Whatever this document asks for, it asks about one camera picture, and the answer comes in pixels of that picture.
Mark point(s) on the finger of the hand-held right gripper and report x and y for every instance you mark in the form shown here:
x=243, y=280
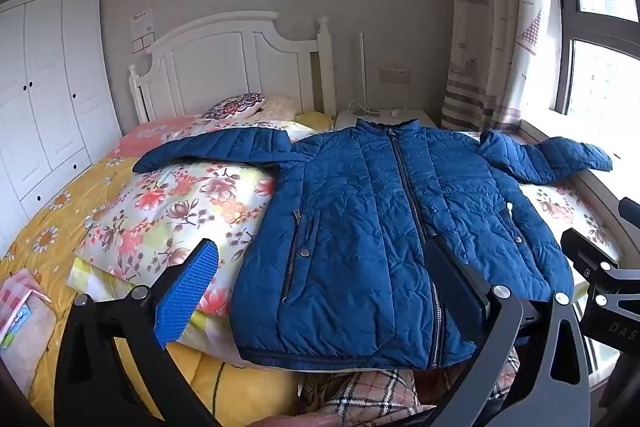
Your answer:
x=587, y=252
x=631, y=212

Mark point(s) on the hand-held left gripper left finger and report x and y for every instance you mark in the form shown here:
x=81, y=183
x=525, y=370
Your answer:
x=187, y=292

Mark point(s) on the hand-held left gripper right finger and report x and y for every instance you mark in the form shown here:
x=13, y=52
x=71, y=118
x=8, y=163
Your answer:
x=450, y=287

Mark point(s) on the blue quilted jacket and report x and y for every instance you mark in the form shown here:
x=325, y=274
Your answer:
x=360, y=207

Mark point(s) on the floral quilt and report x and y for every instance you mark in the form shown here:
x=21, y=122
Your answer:
x=175, y=207

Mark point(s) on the plaid cloth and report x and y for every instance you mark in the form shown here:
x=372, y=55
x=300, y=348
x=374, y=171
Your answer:
x=370, y=397

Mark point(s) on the yellow bed sheet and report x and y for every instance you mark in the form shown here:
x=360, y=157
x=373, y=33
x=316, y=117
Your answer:
x=60, y=207

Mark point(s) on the pink floral pillow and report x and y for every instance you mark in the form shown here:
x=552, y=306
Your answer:
x=155, y=134

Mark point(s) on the pink checked bag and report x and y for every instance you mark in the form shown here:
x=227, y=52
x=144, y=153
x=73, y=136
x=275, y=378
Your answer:
x=25, y=322

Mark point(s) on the white nightstand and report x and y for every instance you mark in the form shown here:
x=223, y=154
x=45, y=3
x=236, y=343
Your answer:
x=420, y=117

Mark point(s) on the dark framed window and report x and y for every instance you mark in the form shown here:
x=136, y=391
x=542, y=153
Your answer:
x=600, y=32

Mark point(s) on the mandala patterned cushion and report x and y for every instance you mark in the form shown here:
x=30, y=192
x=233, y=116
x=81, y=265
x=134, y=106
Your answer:
x=235, y=104

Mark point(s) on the pale patterned pillow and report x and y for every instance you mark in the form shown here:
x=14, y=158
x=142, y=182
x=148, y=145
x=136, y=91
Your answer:
x=280, y=107

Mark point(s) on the sailboat print curtain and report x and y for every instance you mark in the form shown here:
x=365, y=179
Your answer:
x=490, y=32

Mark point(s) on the white bed headboard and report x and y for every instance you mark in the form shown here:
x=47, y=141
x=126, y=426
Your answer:
x=210, y=57

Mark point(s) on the white wardrobe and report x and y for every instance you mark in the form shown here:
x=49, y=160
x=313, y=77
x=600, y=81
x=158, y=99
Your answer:
x=45, y=82

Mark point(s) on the wall socket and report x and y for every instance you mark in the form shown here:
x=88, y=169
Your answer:
x=394, y=75

